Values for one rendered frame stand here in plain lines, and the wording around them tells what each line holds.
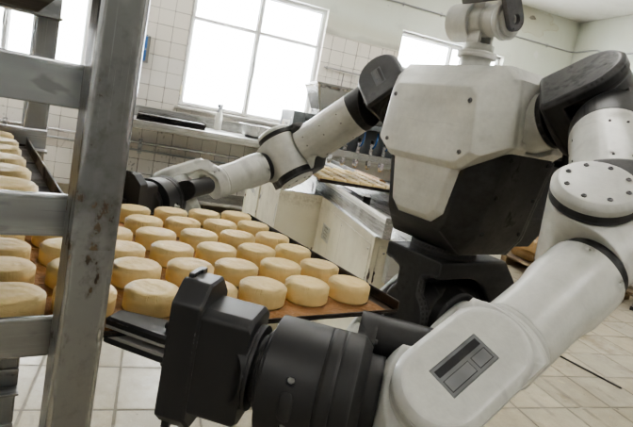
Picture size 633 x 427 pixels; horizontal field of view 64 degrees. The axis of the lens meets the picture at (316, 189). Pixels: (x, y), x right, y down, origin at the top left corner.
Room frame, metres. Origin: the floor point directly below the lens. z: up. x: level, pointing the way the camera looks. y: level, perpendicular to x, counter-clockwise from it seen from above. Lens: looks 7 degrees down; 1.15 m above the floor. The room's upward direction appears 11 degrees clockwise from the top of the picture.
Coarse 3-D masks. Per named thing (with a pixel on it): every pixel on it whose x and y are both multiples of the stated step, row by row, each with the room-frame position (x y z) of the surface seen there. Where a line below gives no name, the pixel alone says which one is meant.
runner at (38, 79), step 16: (0, 48) 0.32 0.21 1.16; (0, 64) 0.32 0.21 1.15; (16, 64) 0.32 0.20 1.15; (32, 64) 0.33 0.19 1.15; (48, 64) 0.33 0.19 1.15; (64, 64) 0.34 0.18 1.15; (80, 64) 0.34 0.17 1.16; (0, 80) 0.32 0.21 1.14; (16, 80) 0.32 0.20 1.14; (32, 80) 0.33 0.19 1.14; (48, 80) 0.33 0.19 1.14; (64, 80) 0.34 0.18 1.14; (80, 80) 0.34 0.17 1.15; (0, 96) 0.32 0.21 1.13; (16, 96) 0.32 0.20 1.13; (32, 96) 0.33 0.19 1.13; (48, 96) 0.33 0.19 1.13; (64, 96) 0.34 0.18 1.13
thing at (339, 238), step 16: (320, 208) 2.18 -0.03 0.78; (336, 208) 1.96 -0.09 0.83; (384, 208) 2.15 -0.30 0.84; (320, 224) 2.13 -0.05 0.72; (336, 224) 1.91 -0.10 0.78; (352, 224) 1.74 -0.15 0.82; (320, 240) 2.08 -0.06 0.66; (336, 240) 1.87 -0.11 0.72; (352, 240) 1.70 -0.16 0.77; (368, 240) 1.57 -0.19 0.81; (384, 240) 1.53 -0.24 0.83; (336, 256) 1.84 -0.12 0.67; (352, 256) 1.67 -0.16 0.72; (368, 256) 1.54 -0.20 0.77; (384, 256) 1.53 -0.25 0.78; (352, 272) 1.64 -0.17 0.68; (368, 272) 1.52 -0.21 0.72; (320, 320) 1.87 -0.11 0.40; (336, 320) 1.70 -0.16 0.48
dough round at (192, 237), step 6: (186, 228) 0.67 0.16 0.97; (192, 228) 0.67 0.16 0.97; (198, 228) 0.68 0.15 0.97; (180, 234) 0.65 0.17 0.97; (186, 234) 0.64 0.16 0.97; (192, 234) 0.65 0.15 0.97; (198, 234) 0.65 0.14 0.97; (204, 234) 0.66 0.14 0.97; (210, 234) 0.66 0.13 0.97; (216, 234) 0.67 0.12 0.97; (180, 240) 0.65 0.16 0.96; (186, 240) 0.64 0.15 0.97; (192, 240) 0.63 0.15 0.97; (198, 240) 0.64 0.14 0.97; (204, 240) 0.64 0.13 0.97; (210, 240) 0.64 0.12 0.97; (216, 240) 0.65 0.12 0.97; (192, 246) 0.63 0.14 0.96
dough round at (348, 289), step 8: (336, 280) 0.57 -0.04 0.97; (344, 280) 0.57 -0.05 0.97; (352, 280) 0.58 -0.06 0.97; (360, 280) 0.59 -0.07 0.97; (336, 288) 0.55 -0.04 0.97; (344, 288) 0.55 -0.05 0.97; (352, 288) 0.55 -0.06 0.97; (360, 288) 0.55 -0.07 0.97; (368, 288) 0.57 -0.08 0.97; (336, 296) 0.55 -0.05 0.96; (344, 296) 0.55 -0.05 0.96; (352, 296) 0.55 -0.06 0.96; (360, 296) 0.55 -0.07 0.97; (352, 304) 0.55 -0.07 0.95; (360, 304) 0.56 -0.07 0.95
